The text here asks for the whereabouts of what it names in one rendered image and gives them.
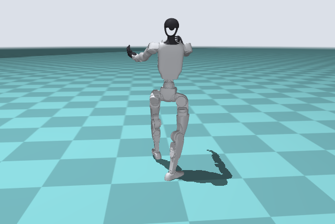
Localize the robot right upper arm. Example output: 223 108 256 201
183 43 193 57

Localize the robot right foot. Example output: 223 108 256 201
164 171 184 181

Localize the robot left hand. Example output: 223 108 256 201
127 45 137 58

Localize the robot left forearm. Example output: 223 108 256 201
132 52 142 62

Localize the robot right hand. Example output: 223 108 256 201
175 36 183 44

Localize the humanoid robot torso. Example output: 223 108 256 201
158 40 184 102

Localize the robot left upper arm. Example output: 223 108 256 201
141 42 159 61

